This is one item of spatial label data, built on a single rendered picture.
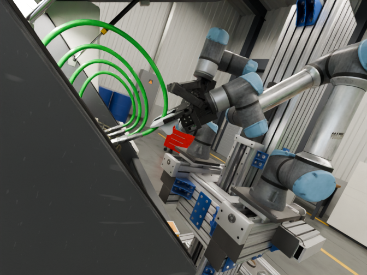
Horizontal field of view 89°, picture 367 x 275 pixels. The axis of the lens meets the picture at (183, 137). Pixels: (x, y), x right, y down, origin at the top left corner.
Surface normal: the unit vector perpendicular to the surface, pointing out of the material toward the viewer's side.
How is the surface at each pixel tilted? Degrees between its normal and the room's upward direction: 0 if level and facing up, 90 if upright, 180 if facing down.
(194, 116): 102
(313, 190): 98
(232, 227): 90
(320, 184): 98
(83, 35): 90
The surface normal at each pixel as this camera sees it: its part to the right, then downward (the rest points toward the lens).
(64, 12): 0.41, 0.29
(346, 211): -0.76, -0.19
